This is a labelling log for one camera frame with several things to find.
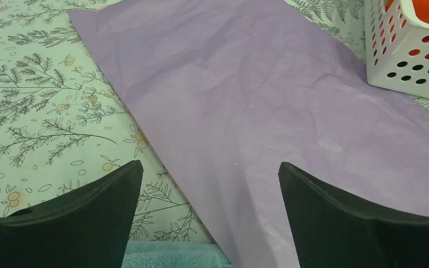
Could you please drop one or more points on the white perforated plastic basket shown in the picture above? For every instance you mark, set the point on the white perforated plastic basket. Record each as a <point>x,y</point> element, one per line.
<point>396,47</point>

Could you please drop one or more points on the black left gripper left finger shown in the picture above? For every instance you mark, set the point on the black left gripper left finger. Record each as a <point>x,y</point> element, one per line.
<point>86,227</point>

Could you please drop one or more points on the light blue towel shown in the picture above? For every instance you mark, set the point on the light blue towel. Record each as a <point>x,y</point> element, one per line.
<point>173,254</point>

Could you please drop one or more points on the pink purple wrapping paper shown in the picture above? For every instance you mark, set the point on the pink purple wrapping paper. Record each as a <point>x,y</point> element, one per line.
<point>216,80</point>

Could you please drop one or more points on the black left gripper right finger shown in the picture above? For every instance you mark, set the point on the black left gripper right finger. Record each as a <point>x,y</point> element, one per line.
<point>334,228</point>

